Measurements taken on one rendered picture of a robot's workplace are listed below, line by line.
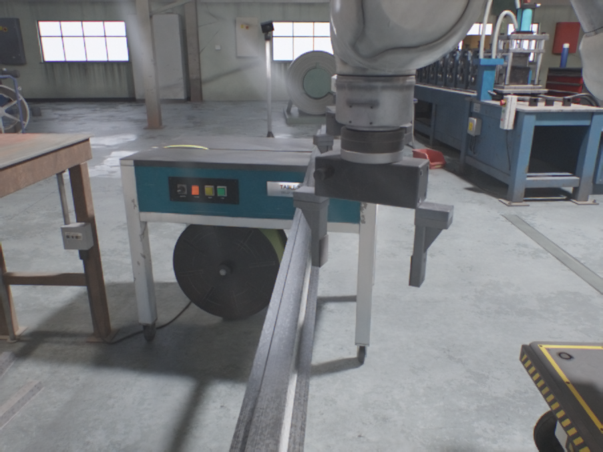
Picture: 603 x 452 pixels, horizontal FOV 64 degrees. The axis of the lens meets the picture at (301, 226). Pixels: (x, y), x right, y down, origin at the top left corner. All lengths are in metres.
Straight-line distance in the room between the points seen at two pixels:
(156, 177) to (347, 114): 1.28
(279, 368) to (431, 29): 0.35
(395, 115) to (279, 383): 0.31
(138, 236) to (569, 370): 1.43
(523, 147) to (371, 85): 3.51
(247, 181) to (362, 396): 0.81
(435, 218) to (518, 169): 3.48
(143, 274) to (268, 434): 1.52
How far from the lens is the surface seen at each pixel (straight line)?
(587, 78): 1.49
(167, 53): 13.13
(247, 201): 1.68
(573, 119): 4.20
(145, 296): 1.97
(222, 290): 2.03
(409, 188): 0.57
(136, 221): 1.86
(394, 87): 0.55
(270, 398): 0.49
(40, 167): 1.69
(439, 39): 0.37
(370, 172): 0.58
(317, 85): 8.76
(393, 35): 0.36
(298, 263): 0.76
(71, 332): 2.26
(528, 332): 2.26
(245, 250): 1.92
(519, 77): 4.80
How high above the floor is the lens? 1.06
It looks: 19 degrees down
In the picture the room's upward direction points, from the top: straight up
